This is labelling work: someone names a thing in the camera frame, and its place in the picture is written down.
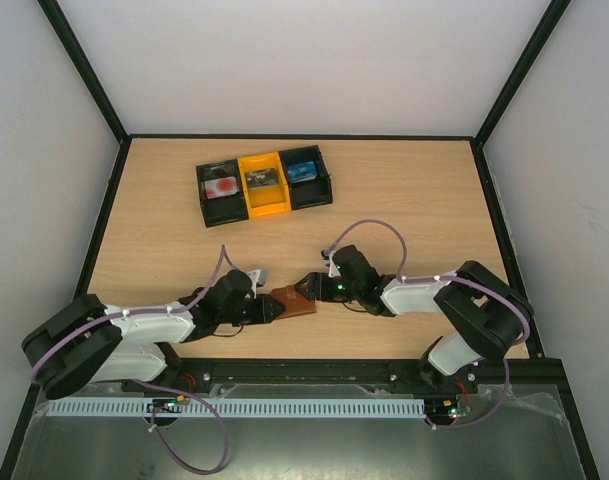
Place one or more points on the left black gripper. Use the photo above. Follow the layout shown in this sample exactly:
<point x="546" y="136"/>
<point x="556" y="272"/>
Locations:
<point x="263" y="314"/>

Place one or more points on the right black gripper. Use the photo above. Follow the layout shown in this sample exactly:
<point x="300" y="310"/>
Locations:
<point x="315" y="286"/>

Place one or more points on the white slotted cable duct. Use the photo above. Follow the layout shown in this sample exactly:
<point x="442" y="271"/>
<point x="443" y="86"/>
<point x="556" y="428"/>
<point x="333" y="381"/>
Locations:
<point x="230" y="408"/>

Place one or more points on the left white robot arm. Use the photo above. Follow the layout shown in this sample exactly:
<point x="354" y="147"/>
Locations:
<point x="89" y="341"/>

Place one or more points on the left black bin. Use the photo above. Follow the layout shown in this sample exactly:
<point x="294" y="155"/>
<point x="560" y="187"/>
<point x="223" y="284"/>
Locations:
<point x="224" y="210"/>

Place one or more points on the right black bin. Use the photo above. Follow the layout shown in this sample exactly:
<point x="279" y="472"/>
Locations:
<point x="312" y="193"/>

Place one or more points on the black bin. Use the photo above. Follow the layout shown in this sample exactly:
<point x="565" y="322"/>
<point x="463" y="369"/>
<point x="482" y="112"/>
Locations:
<point x="224" y="210"/>
<point x="312" y="193"/>

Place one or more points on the black enclosure frame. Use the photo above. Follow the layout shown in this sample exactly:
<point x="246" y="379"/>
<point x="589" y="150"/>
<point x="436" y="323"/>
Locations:
<point x="546" y="25"/>

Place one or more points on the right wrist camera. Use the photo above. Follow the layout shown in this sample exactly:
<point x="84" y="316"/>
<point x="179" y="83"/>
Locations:
<point x="327" y="255"/>

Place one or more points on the black grey card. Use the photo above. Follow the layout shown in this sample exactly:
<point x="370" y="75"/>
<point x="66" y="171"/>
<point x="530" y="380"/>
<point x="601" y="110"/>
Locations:
<point x="263" y="178"/>

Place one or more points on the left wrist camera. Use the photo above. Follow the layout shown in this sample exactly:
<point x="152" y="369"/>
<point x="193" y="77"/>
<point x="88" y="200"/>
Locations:
<point x="258" y="277"/>

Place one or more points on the blue card in bin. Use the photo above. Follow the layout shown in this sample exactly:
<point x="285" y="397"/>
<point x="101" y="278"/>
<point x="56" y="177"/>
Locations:
<point x="301" y="172"/>

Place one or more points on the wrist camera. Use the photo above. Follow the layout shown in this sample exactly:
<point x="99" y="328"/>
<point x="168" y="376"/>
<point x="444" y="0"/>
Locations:
<point x="327" y="255"/>
<point x="258" y="277"/>

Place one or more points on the brown leather card holder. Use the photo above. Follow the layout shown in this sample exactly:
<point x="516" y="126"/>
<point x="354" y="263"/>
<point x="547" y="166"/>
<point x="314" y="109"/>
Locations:
<point x="294" y="303"/>

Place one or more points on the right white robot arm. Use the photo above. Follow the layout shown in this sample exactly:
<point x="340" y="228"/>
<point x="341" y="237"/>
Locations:
<point x="488" y="316"/>

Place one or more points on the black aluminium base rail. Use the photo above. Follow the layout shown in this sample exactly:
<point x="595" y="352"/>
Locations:
<point x="407" y="376"/>

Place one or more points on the red white card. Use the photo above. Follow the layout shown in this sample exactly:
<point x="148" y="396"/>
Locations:
<point x="221" y="187"/>

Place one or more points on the yellow middle bin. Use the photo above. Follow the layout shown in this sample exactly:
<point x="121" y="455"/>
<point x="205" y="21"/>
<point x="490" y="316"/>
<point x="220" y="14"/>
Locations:
<point x="265" y="201"/>

